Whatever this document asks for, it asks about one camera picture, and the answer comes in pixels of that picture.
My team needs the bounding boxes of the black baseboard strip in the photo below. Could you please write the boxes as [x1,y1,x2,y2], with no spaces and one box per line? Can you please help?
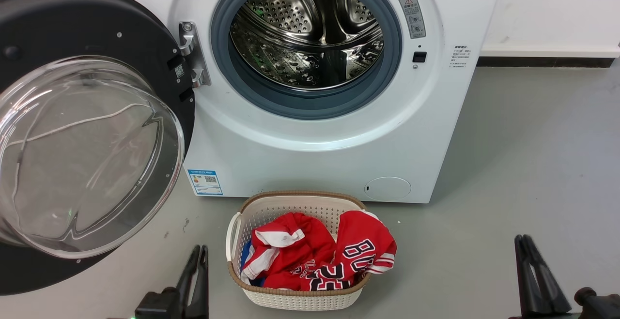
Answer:
[477,57,615,68]

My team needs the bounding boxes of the black round washer door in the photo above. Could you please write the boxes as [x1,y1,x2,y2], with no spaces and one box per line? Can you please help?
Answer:
[0,0,196,295]

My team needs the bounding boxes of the red garment with white collar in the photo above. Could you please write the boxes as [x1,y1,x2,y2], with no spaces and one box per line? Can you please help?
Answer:
[241,213,336,289]

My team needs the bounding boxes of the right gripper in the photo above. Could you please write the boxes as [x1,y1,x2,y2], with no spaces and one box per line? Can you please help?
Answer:
[514,234,620,319]

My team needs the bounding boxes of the small black text sticker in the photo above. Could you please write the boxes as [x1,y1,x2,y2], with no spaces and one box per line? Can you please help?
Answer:
[450,45,469,69]

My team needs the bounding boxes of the red jersey with number print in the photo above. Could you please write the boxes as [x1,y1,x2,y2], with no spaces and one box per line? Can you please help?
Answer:
[300,210,398,291]

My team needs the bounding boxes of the white front-load washing machine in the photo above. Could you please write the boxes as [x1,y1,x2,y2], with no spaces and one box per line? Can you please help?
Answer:
[109,0,507,204]

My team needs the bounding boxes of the white woven laundry basket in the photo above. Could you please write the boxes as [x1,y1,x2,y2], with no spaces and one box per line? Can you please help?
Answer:
[226,192,372,311]

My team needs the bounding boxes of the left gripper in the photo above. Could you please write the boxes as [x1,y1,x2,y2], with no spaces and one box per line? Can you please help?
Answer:
[135,245,209,319]

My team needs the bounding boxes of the white power cable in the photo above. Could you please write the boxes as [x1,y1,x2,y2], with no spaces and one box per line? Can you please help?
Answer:
[10,104,153,203]

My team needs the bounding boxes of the grey warning sticker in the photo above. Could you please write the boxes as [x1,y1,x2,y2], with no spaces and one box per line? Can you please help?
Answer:
[399,0,427,39]

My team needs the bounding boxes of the metal door hinge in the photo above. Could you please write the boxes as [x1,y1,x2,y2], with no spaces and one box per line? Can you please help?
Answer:
[179,21,212,88]

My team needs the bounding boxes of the round white filter cover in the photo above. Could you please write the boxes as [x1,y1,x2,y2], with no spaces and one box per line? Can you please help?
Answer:
[364,177,412,201]

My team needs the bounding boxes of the blue cloth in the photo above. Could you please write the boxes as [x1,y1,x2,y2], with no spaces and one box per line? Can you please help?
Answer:
[241,241,264,287]

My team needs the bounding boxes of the blue energy label sticker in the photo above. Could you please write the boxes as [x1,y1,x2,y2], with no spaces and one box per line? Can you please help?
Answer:
[187,169,224,196]

